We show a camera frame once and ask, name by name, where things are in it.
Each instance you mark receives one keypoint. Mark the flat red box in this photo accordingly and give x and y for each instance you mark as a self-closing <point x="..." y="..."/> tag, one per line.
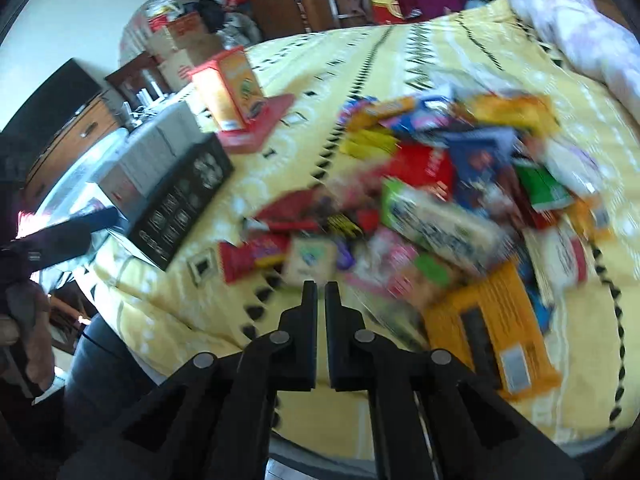
<point x="260" y="125"/>

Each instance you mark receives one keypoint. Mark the person's left forearm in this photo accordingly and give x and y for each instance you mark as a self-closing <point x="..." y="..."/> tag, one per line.
<point x="25" y="425"/>

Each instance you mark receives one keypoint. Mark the person's leg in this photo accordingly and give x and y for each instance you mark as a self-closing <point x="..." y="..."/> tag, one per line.
<point x="110" y="360"/>

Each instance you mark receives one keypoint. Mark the light blue plastic basin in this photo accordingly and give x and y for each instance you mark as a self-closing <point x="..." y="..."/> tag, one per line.
<point x="75" y="175"/>

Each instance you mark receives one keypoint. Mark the black television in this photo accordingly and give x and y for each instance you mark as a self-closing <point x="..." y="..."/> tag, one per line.
<point x="45" y="105"/>

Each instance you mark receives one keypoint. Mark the black bag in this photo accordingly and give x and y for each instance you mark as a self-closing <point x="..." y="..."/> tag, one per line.
<point x="212" y="15"/>

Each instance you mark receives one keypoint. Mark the white grey box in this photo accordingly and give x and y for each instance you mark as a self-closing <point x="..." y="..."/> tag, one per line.
<point x="150" y="155"/>

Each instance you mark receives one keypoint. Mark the pile of snack packets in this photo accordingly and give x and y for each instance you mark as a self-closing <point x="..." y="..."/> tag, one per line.
<point x="450" y="185"/>

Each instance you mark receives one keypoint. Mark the orange red carton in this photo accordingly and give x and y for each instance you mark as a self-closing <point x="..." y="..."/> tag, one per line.
<point x="227" y="90"/>

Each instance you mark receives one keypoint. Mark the clear plastic bag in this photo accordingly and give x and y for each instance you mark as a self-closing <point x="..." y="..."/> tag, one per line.
<point x="150" y="15"/>

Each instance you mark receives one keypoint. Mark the black printed box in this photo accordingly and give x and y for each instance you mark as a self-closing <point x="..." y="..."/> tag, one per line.
<point x="185" y="200"/>

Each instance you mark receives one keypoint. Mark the green white snack packet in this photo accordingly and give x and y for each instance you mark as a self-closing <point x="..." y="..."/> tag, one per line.
<point x="435" y="220"/>

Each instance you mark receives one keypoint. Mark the person's left hand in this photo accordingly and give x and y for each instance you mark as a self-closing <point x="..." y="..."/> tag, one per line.
<point x="35" y="340"/>

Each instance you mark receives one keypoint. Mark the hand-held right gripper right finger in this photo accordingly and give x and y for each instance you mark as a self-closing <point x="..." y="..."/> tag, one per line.
<point x="342" y="350"/>

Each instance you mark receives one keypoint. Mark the red gold box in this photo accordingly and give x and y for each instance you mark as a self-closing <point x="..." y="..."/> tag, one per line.
<point x="387" y="5"/>

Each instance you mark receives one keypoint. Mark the wooden dresser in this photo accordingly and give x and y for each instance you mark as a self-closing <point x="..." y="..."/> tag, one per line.
<point x="75" y="135"/>

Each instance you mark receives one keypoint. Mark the cardboard box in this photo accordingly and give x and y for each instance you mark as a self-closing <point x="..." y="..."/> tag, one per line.
<point x="192" y="65"/>
<point x="175" y="32"/>

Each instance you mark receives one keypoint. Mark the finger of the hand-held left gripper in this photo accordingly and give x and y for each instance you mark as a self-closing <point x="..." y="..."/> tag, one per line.
<point x="75" y="235"/>

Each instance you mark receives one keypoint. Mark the dark wooden shelf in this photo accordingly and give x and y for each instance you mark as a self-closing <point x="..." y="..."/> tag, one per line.
<point x="135" y="80"/>

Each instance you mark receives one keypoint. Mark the pink floral quilt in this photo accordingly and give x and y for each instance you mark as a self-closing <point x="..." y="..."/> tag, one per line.
<point x="575" y="25"/>

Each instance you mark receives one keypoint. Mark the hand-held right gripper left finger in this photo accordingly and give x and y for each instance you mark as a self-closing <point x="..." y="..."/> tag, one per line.
<point x="300" y="350"/>

